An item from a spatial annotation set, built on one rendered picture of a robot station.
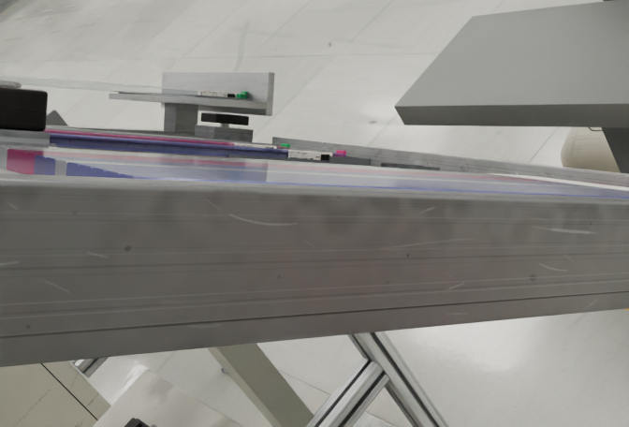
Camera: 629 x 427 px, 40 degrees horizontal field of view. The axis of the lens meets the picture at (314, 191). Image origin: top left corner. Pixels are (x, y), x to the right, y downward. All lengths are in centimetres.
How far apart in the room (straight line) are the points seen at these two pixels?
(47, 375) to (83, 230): 164
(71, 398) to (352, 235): 164
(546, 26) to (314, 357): 97
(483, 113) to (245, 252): 94
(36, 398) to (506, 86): 118
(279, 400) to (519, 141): 100
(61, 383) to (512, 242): 159
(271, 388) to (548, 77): 73
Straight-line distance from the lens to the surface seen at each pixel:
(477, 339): 180
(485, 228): 43
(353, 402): 137
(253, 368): 155
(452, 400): 172
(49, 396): 196
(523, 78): 126
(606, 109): 114
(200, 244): 33
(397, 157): 97
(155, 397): 109
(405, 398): 144
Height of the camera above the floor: 120
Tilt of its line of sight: 28 degrees down
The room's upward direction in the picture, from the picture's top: 34 degrees counter-clockwise
